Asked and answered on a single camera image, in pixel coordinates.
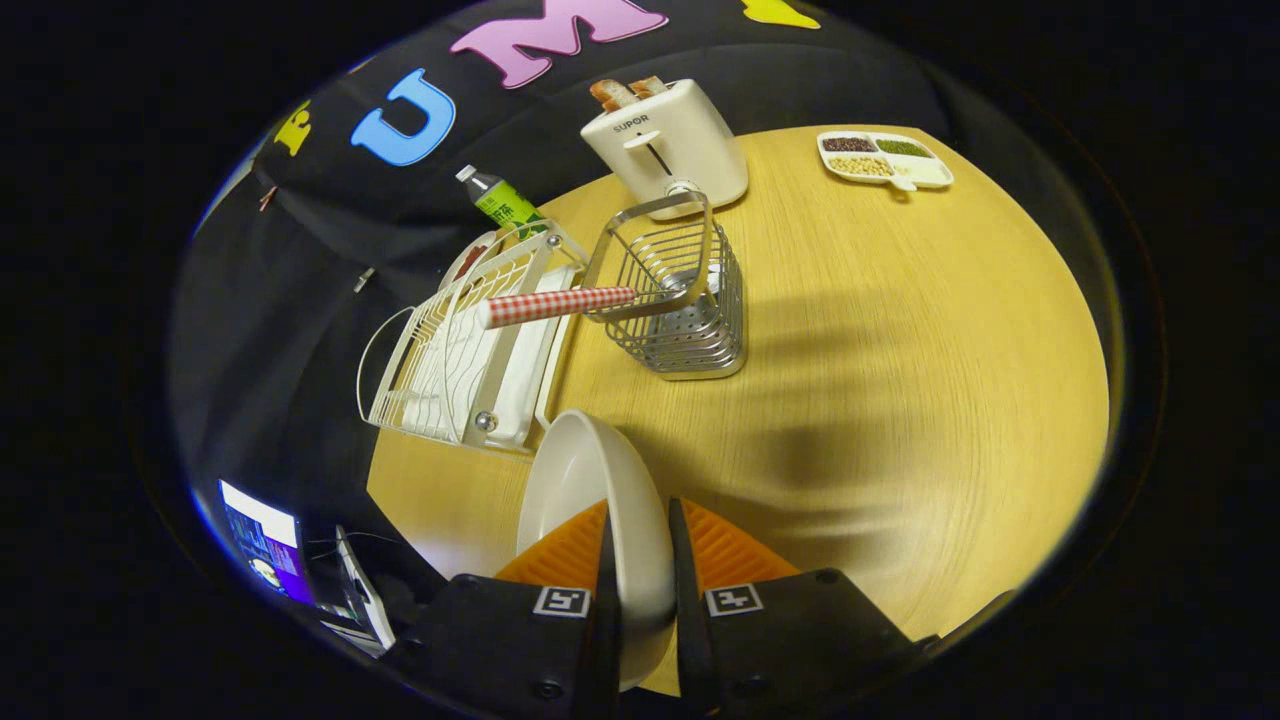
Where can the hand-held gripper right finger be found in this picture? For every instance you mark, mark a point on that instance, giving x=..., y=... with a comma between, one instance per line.
x=690, y=620

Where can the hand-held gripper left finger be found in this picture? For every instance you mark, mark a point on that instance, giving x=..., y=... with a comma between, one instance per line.
x=610, y=620

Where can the beige plate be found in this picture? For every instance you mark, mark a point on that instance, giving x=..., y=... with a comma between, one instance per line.
x=590, y=470

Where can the small plate with sausages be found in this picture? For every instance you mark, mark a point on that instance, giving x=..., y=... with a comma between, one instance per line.
x=452, y=272

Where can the white flat device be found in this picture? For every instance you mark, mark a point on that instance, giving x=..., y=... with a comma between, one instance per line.
x=365, y=595

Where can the computer screen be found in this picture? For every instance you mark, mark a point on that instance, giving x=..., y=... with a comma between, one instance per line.
x=265, y=540

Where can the red sausage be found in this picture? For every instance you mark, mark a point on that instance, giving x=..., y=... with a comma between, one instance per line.
x=468, y=262

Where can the small white tag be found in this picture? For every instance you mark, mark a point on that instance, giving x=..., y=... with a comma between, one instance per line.
x=363, y=280

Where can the green label drink bottle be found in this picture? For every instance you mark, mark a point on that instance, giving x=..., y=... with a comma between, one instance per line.
x=500, y=200

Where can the black backdrop cloth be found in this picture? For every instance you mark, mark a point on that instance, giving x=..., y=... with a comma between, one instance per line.
x=300, y=300

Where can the cream toaster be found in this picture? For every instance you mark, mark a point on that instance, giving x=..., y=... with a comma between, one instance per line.
x=690, y=140

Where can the white divided bean tray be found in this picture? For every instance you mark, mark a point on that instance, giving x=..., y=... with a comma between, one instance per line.
x=930, y=172

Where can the toasted bread slice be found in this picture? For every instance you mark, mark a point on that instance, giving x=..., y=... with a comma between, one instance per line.
x=648, y=86
x=612, y=94

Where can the wooden clothes peg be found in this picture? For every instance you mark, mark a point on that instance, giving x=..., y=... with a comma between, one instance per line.
x=268, y=198

